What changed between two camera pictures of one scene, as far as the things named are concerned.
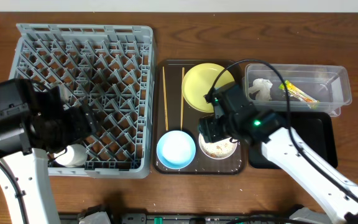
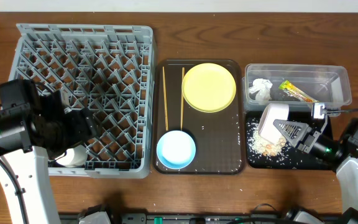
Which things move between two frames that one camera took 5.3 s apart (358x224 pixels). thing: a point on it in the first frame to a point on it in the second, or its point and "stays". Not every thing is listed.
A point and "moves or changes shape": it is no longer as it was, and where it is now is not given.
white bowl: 217,150 moves or changes shape
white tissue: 263,86 stays
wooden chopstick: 182,98 stays
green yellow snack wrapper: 312,102 stays
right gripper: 208,125 to 309,139
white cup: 74,155 stays
